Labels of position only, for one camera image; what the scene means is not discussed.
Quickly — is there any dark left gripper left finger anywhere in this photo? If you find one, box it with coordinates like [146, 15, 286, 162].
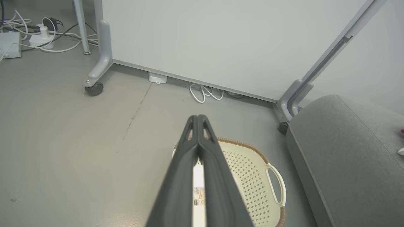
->
[145, 115, 199, 227]

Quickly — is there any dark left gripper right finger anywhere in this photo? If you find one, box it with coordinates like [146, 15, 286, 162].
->
[198, 114, 254, 227]

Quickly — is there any cream perforated laundry basket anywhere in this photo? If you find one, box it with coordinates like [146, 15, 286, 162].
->
[172, 137, 287, 227]

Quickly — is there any small white floor device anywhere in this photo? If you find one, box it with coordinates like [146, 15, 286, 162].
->
[148, 72, 168, 84]

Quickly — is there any grey fabric sofa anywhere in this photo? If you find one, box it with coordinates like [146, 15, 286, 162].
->
[286, 94, 404, 227]

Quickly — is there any wide white partition panel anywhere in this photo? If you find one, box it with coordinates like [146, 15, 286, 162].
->
[83, 0, 387, 122]

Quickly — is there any thin grey table leg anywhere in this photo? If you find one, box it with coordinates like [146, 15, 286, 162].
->
[73, 0, 92, 55]

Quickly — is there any white power strip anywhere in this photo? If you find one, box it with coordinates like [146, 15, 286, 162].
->
[29, 33, 55, 49]

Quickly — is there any black plug adapter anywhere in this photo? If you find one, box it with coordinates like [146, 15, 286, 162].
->
[43, 18, 63, 31]

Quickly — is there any white flat box device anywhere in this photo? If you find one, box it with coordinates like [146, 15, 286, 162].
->
[0, 32, 22, 59]

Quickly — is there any white looped floor cable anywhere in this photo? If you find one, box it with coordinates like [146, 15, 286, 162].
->
[189, 84, 224, 104]

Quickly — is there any white tangled power cable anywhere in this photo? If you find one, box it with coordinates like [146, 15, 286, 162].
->
[0, 9, 99, 62]

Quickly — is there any black floor cable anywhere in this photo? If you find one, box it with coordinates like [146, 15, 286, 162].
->
[19, 24, 98, 52]

